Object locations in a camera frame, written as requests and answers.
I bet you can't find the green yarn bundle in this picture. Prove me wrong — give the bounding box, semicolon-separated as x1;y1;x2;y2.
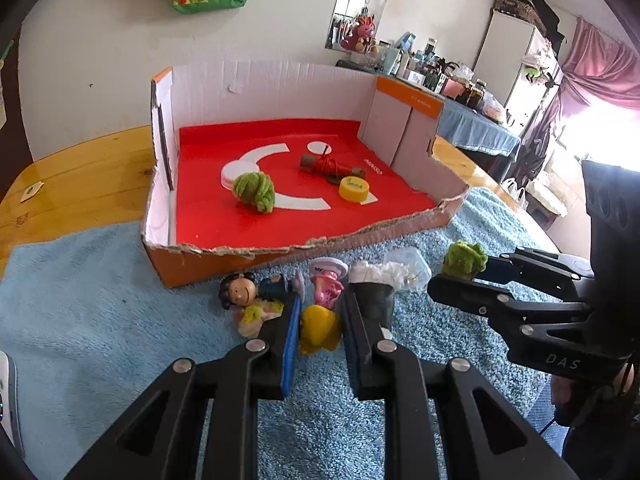
231;171;277;216

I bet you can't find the yellow bottle cap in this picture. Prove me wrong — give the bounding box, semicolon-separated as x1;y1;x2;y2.
338;176;371;205

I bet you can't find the orange cardboard box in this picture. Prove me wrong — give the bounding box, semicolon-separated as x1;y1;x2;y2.
141;57;471;288

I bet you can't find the yellow toy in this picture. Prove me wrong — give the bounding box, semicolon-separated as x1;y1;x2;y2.
299;305;345;356

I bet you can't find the person's right hand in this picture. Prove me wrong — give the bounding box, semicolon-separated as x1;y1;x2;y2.
551;375;601;427

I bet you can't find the pink dragon plush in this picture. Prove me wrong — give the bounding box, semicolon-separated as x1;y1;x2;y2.
341;14;378;53

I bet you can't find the white refrigerator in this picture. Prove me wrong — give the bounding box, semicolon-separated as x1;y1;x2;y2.
472;10;558;126

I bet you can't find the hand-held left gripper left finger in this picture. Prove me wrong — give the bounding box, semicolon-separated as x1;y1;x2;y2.
65;290;303;480

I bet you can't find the white rounded electronic device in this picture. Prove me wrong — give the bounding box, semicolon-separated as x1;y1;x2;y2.
0;350;26;456

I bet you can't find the patterned dark bag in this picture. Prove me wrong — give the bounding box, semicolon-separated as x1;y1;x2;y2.
495;0;566;41

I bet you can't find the blue towel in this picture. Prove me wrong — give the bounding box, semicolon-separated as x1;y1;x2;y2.
0;187;566;480

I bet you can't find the black-haired boy figurine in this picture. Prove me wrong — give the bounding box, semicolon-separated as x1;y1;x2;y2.
219;270;306;313

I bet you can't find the group of bottles and cosmetics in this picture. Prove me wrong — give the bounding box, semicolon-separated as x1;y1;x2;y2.
377;32;506;123

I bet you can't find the pink curtain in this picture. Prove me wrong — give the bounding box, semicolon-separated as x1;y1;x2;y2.
520;17;640;201

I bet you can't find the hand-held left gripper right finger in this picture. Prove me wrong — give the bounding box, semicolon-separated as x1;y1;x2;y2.
340;287;581;480

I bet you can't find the pink figurine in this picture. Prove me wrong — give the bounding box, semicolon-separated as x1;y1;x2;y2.
307;257;349;311

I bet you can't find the clear plastic box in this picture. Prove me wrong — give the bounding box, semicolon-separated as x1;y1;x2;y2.
382;247;432;293

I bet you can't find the green and white plush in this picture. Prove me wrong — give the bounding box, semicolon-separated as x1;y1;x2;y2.
522;52;556;86

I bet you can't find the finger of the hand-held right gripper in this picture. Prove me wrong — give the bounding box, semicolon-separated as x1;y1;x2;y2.
480;247;596;283
427;272;592;343

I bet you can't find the blue cloth covered table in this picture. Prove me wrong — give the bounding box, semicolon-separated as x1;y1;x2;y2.
336;60;522;181

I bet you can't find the white round lid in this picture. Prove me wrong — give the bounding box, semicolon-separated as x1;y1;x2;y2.
220;159;261;192

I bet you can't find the yellow-green flower figurine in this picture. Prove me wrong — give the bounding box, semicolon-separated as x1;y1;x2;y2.
235;300;283;340

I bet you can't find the black roll with white paper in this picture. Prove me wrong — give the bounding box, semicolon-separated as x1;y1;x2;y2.
347;261;417;341

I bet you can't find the small green knit toy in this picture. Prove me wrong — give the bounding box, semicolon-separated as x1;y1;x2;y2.
442;241;489;281

